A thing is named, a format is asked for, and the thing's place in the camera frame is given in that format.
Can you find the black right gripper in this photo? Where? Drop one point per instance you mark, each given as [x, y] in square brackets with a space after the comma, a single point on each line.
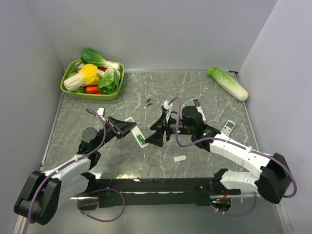
[156, 138]

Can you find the green plastic basket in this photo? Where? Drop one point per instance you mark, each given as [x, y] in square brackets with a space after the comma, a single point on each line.
[73, 68]

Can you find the orange toy carrot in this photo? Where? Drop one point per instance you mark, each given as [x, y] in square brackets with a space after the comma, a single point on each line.
[92, 89]

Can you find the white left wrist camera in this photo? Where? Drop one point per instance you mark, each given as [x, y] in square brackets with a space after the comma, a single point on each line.
[101, 112]

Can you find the long white remote control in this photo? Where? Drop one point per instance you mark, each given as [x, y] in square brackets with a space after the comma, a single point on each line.
[137, 132]

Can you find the green white napa cabbage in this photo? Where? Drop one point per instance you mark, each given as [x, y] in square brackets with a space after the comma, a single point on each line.
[228, 83]

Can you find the green leafy toy lettuce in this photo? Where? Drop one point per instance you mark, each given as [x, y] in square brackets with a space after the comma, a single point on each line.
[110, 81]

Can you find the white battery cover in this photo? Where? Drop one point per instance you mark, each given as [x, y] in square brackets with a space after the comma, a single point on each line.
[180, 158]

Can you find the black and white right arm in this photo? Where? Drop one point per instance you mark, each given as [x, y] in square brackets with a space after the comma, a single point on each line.
[265, 174]

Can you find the yellow toy napa cabbage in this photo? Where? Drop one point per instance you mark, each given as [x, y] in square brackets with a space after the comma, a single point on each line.
[88, 75]

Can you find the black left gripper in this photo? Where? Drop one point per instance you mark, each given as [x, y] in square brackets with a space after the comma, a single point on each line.
[119, 127]

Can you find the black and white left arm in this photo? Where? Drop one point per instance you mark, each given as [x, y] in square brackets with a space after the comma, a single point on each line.
[44, 192]

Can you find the toy bok choy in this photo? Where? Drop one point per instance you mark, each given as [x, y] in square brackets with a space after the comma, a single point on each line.
[90, 56]

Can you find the red toy pepper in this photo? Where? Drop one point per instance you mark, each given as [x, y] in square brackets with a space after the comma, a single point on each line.
[102, 68]

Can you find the green AAA battery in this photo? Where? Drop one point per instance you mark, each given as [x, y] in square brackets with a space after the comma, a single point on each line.
[141, 139]

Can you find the slim white remote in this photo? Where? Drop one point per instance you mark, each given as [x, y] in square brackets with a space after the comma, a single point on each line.
[199, 108]

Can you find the small white display remote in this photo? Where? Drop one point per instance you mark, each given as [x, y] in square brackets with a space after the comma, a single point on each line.
[228, 128]

